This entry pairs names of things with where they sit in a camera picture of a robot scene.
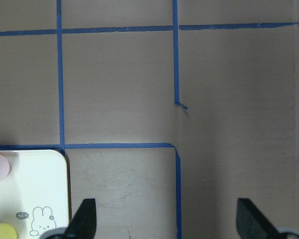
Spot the yellow plastic cup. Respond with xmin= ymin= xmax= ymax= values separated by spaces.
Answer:
xmin=0 ymin=223 xmax=17 ymax=239

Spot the cream bunny tray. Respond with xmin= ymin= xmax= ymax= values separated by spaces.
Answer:
xmin=0 ymin=149 xmax=69 ymax=239

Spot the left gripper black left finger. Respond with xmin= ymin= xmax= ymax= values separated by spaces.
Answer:
xmin=64 ymin=198 xmax=97 ymax=239

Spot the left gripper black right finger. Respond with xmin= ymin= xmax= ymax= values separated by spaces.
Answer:
xmin=236 ymin=198 xmax=280 ymax=239

